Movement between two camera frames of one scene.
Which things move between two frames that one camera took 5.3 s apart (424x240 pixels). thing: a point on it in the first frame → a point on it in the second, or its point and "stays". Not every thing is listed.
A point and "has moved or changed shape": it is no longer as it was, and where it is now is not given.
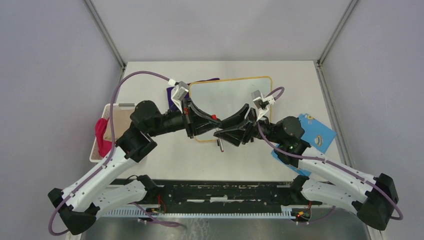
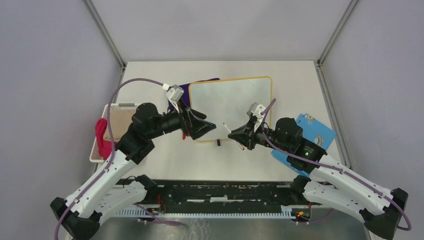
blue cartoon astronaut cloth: [319, 136] stays
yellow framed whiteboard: [223, 99] stays
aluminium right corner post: [341, 25] stays
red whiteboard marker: [221, 144] has moved or changed shape
